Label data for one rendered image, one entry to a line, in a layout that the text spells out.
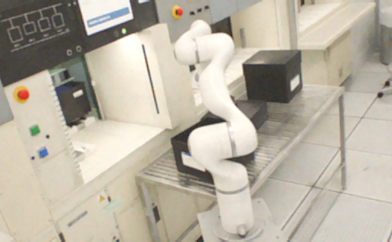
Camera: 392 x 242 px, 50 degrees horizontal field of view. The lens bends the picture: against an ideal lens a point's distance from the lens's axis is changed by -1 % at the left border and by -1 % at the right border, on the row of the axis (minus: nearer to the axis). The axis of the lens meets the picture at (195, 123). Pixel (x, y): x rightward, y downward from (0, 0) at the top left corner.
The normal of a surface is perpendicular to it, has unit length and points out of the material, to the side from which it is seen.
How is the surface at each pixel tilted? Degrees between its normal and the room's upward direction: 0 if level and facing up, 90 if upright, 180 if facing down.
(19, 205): 90
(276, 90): 90
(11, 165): 90
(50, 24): 90
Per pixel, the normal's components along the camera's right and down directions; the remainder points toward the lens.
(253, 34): -0.58, 0.43
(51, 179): 0.80, 0.11
